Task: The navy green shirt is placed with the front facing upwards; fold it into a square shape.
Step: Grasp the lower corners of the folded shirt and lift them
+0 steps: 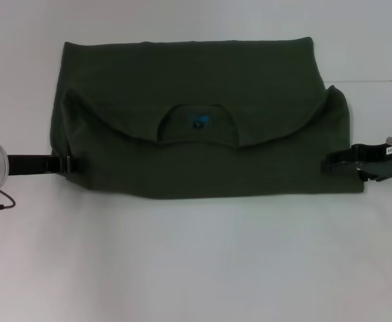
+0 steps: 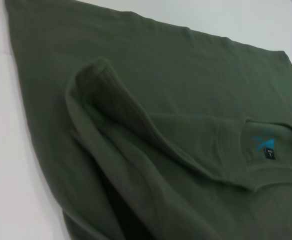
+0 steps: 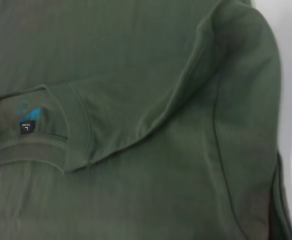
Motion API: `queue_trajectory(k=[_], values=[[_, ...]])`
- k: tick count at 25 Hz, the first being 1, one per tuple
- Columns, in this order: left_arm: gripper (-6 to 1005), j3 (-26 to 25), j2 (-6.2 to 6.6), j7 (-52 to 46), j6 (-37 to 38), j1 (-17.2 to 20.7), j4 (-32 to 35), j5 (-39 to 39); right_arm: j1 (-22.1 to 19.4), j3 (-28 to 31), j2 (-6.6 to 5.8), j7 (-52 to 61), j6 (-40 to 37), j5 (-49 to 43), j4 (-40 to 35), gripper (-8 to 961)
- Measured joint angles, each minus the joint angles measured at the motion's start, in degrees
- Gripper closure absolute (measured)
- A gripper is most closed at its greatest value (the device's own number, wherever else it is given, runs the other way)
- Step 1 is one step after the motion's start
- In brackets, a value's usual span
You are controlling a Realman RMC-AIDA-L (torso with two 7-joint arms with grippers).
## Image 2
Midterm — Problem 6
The dark green printed t-shirt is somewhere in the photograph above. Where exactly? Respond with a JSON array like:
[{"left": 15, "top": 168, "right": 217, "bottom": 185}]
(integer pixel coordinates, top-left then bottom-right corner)
[{"left": 3, "top": 0, "right": 292, "bottom": 240}]

